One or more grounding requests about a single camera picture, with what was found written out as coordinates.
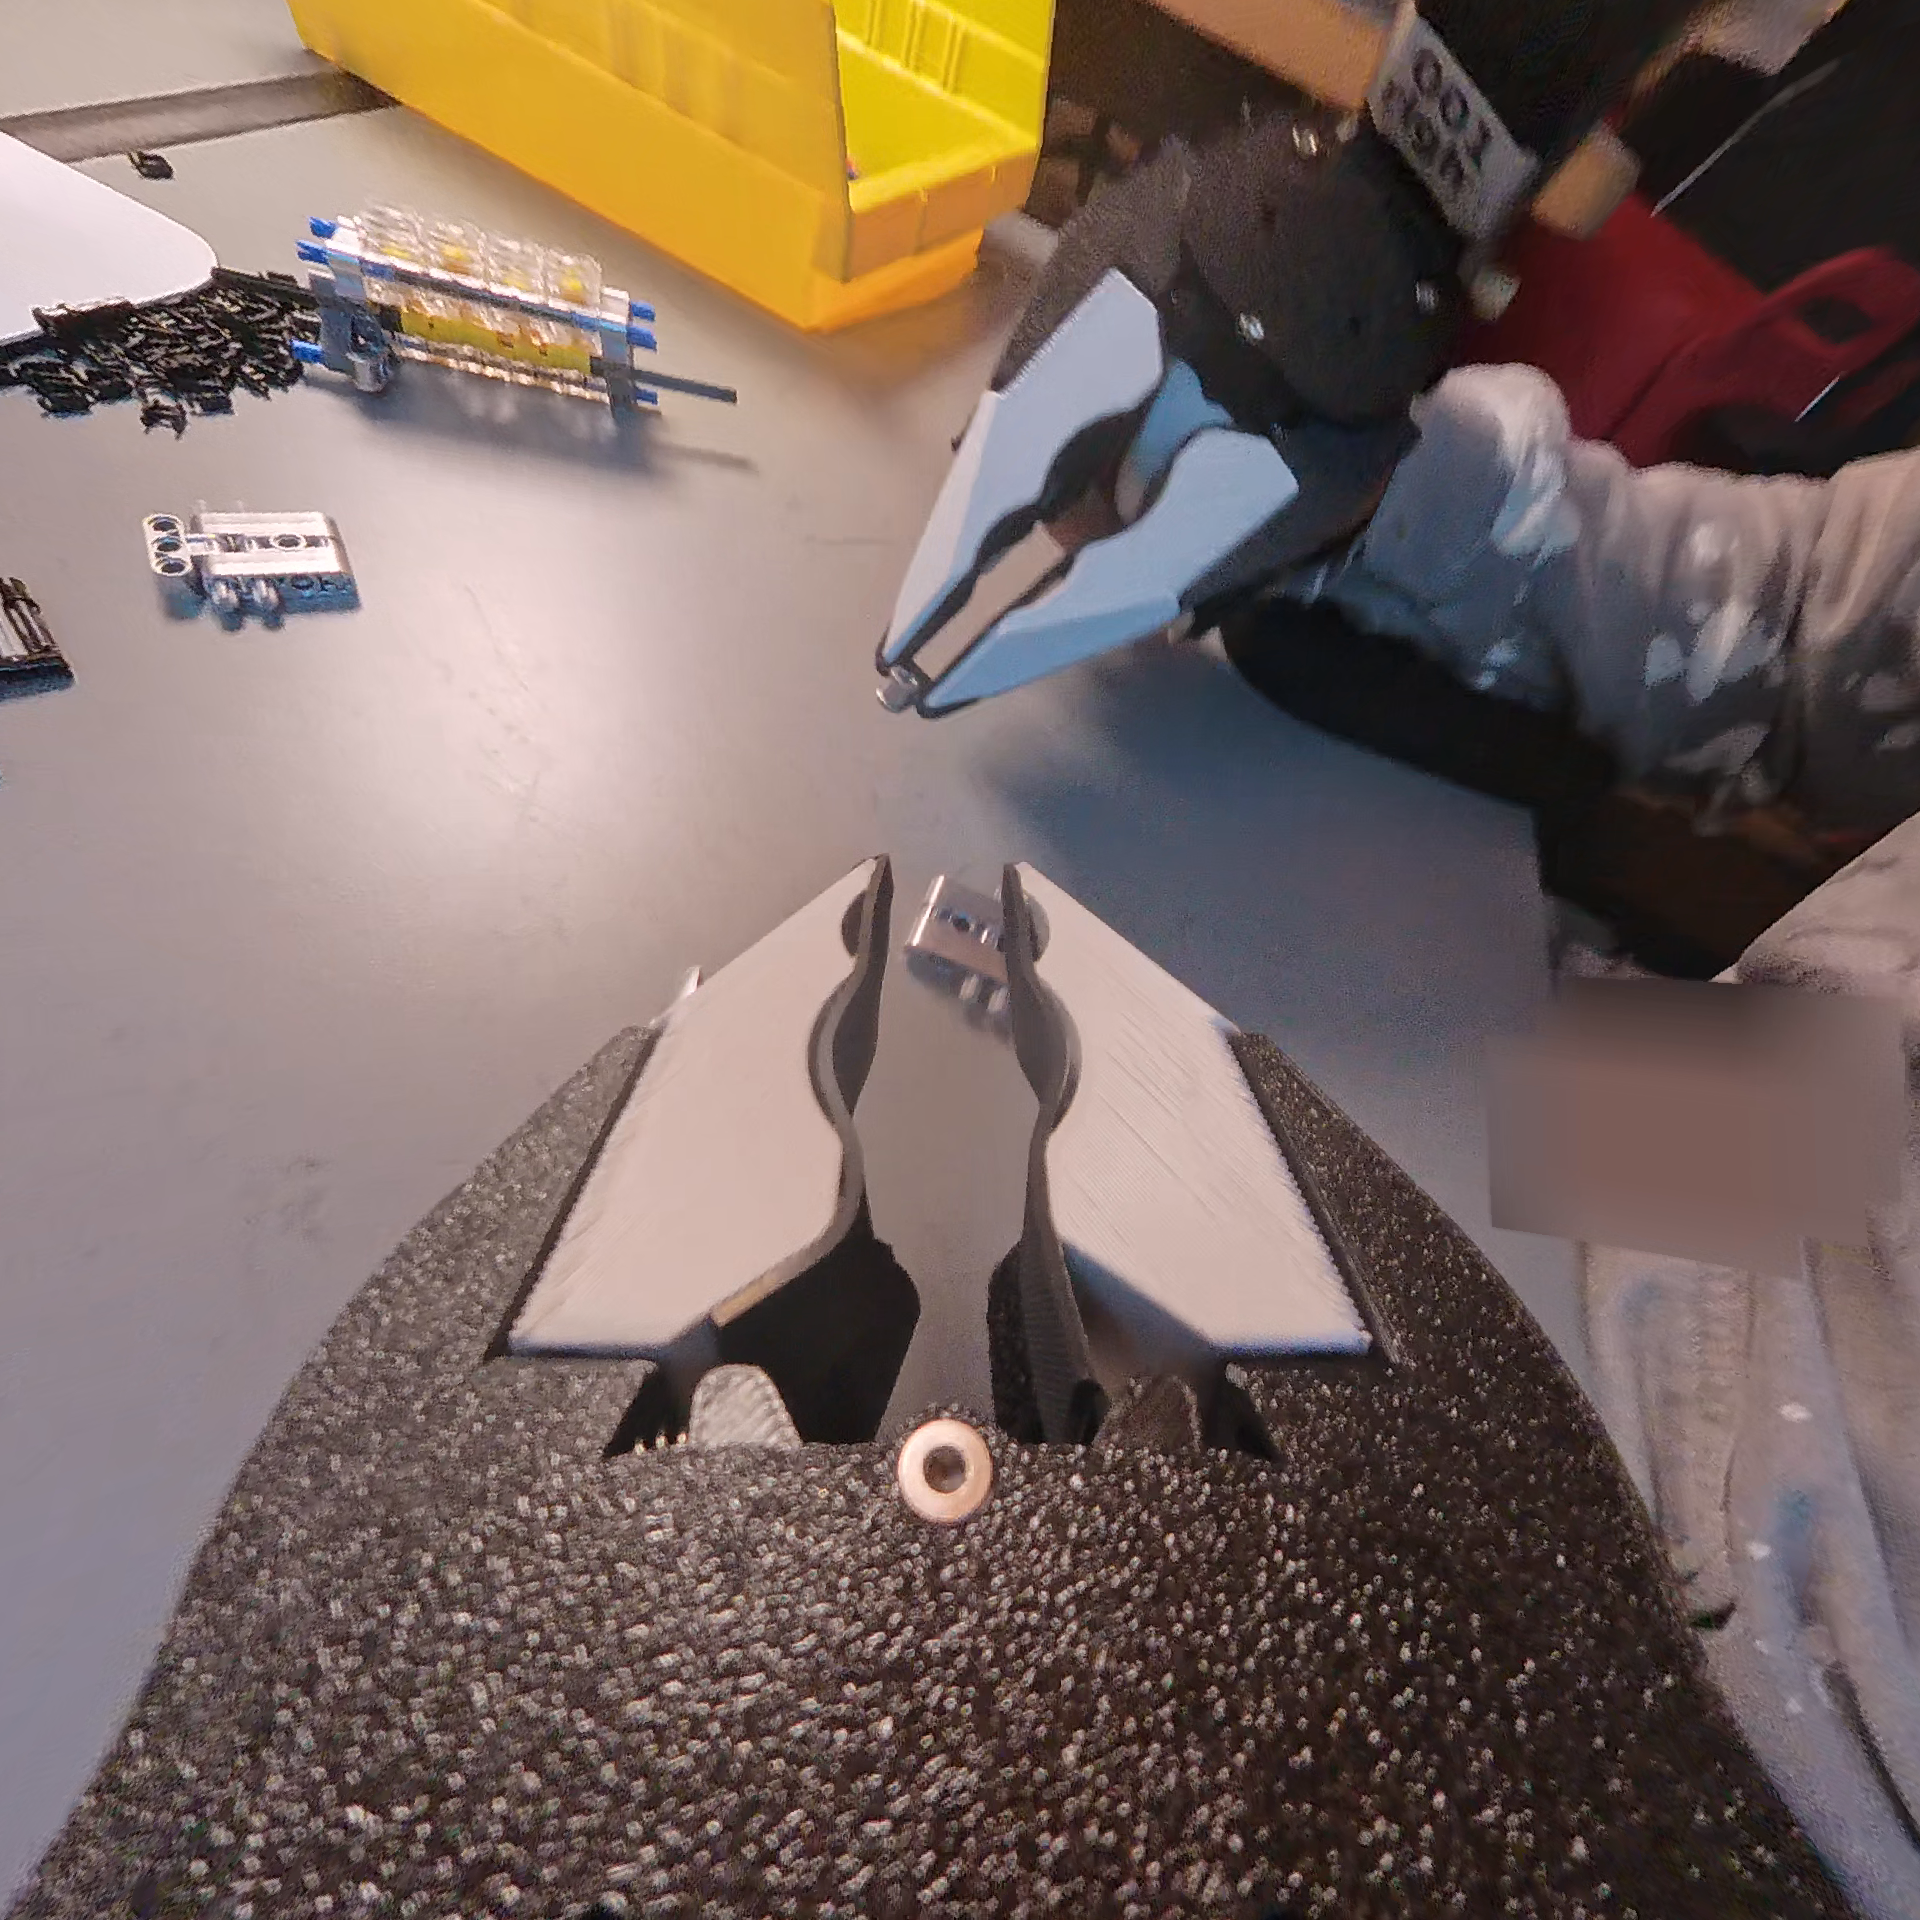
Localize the empty yellow bin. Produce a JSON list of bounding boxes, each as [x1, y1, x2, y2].
[[289, 0, 1062, 335]]

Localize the small grey beam assembly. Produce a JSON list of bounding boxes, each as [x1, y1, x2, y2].
[[139, 506, 360, 618], [907, 873, 1030, 1010]]

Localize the grey desk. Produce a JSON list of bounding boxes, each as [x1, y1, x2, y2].
[[0, 61, 1594, 1875]]

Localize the pile of small coloured pieces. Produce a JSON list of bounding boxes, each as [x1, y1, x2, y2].
[[0, 570, 74, 697]]

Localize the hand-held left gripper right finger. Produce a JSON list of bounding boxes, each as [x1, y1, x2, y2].
[[998, 864, 1378, 1448]]

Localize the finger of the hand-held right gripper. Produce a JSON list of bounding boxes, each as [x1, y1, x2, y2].
[[874, 271, 1177, 697], [911, 439, 1307, 723]]

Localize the pile of black pins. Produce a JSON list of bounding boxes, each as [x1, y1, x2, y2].
[[0, 271, 320, 427]]

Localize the person's right forearm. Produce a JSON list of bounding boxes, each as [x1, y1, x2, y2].
[[1322, 361, 1920, 878]]

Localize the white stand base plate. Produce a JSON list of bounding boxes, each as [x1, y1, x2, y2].
[[0, 130, 223, 350]]

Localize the clear yellow gear assembly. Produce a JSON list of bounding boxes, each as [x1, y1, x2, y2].
[[295, 206, 743, 425]]

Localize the red fabric bag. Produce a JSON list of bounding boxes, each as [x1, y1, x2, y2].
[[1466, 175, 1920, 472]]

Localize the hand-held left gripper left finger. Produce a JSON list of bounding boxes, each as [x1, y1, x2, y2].
[[513, 858, 903, 1448]]

